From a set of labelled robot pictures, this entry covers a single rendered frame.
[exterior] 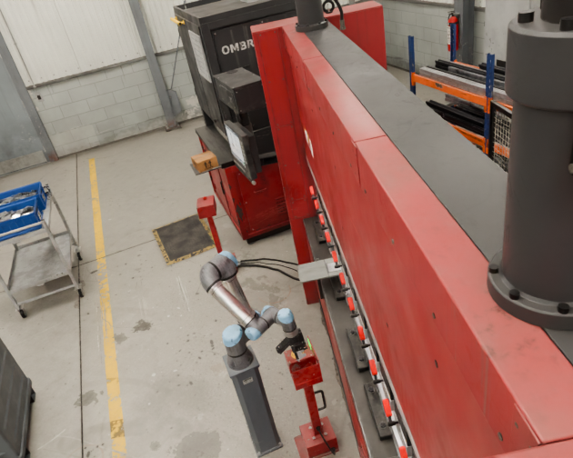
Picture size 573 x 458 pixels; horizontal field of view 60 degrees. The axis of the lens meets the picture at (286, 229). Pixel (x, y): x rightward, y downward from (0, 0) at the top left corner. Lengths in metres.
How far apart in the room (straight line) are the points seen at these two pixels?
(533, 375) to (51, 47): 8.94
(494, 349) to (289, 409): 2.97
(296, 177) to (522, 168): 3.06
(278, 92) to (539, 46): 2.91
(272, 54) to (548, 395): 2.95
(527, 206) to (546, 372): 0.23
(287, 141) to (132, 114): 6.18
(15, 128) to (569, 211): 9.22
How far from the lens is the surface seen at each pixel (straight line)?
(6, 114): 9.54
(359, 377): 2.64
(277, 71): 3.45
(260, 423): 3.29
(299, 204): 3.83
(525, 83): 0.69
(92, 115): 9.50
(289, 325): 2.59
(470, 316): 0.85
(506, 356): 0.79
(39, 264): 5.72
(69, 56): 9.29
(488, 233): 1.03
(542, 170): 0.72
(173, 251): 5.62
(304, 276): 3.08
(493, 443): 0.96
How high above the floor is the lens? 2.88
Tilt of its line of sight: 32 degrees down
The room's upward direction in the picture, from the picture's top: 12 degrees counter-clockwise
